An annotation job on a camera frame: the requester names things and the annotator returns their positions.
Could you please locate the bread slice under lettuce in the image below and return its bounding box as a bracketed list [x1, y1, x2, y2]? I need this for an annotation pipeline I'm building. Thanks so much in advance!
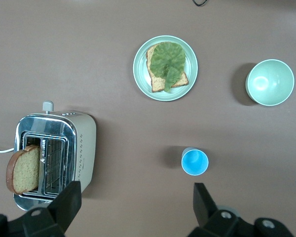
[146, 43, 189, 93]

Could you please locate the blue plastic cup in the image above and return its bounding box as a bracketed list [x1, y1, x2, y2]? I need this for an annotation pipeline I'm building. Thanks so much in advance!
[181, 147, 210, 176]

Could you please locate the green lettuce leaf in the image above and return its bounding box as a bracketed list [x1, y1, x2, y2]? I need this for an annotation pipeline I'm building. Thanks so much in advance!
[150, 41, 186, 93]

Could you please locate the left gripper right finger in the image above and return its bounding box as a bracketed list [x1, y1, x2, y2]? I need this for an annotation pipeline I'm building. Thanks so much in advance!
[187, 182, 256, 237]

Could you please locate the brown bread slice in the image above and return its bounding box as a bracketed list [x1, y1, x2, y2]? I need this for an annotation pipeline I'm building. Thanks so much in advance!
[5, 144, 41, 195]

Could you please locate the green plate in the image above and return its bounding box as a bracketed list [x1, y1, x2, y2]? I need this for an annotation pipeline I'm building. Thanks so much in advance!
[133, 35, 199, 102]

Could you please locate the green bowl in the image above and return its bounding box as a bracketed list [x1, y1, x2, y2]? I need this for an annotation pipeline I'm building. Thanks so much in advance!
[245, 59, 295, 107]

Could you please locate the beige and chrome toaster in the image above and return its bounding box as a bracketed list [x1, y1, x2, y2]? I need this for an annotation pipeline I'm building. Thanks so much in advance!
[13, 100, 97, 212]

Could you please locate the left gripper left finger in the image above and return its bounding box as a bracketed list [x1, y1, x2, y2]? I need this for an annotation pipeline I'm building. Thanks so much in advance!
[22, 181, 82, 237]

